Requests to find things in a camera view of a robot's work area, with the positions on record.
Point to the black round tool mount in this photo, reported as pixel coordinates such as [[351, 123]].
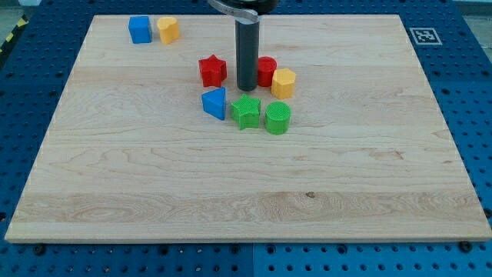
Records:
[[262, 7]]

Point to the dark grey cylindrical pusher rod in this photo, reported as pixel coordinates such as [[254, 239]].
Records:
[[246, 50]]

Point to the red star block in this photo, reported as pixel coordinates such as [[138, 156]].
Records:
[[213, 71]]

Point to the green star block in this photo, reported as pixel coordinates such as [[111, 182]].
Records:
[[246, 111]]

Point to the red cylinder block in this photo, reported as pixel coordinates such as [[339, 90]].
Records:
[[266, 67]]

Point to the yellow hexagon block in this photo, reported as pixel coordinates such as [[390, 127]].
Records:
[[283, 82]]

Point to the blue triangle block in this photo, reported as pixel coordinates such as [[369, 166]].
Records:
[[214, 103]]

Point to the yellow heart block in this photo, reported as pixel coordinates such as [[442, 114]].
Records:
[[168, 29]]

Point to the green cylinder block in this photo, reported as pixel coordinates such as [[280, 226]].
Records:
[[277, 118]]

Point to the blue cube block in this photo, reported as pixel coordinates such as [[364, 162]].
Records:
[[140, 29]]

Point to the white fiducial marker tag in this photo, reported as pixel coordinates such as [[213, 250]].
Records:
[[425, 36]]

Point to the wooden board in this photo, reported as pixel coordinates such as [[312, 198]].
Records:
[[131, 157]]

